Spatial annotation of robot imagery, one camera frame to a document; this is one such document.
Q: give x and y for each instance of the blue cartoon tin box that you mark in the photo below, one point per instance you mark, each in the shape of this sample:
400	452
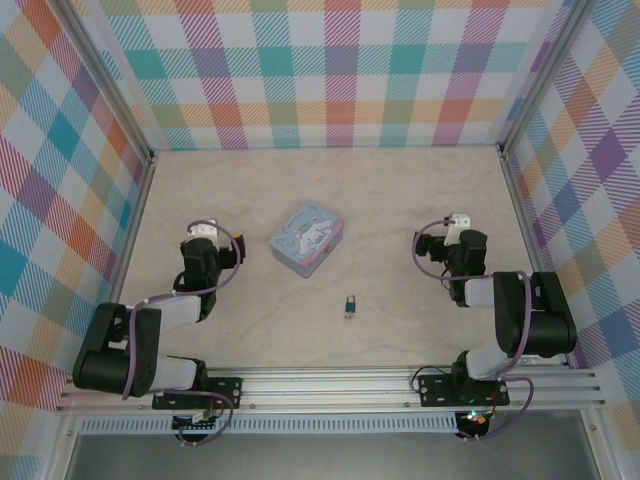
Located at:
307	240

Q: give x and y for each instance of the small teal padlock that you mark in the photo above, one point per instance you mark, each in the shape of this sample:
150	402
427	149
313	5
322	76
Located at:
350	304

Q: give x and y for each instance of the aluminium side rail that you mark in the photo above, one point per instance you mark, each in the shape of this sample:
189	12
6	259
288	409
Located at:
537	250
124	250

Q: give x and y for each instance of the aluminium corner post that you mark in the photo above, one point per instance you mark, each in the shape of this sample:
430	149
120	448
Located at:
540	80
110	95

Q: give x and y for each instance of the black left controller board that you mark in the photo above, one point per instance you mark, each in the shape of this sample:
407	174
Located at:
195	425

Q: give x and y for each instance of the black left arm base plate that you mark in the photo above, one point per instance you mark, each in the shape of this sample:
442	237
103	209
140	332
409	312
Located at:
227	392

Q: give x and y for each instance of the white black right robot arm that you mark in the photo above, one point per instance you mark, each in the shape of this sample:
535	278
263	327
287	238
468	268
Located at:
530	320

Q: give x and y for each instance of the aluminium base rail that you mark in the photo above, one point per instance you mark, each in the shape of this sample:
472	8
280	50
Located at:
325	387

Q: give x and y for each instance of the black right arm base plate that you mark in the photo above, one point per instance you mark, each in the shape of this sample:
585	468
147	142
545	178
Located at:
435	390

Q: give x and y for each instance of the right controller board with lights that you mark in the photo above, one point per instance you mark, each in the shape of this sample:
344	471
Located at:
475	422

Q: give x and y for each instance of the grey metal panel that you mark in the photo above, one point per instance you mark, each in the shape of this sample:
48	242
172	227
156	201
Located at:
325	457

